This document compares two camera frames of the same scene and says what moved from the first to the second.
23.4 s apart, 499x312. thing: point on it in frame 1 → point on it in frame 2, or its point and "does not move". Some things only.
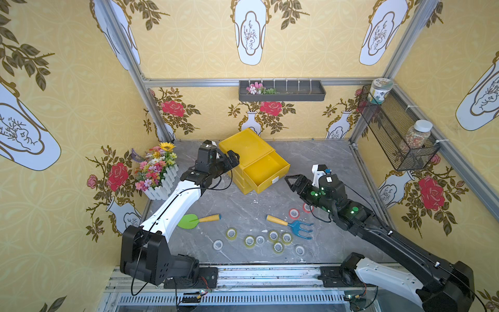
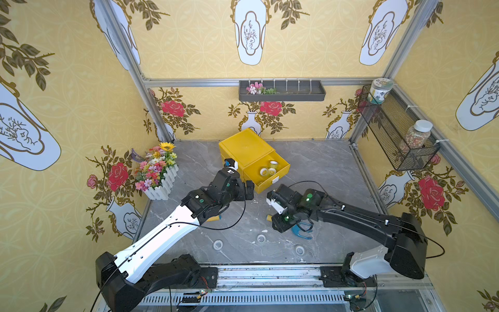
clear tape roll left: x=217 y=244 does not move
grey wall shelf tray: x=290 y=90 does not move
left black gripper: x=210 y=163 → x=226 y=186
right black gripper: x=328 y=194 → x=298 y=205
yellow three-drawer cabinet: x=258 y=162 does not move
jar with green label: x=379 y=87 does not move
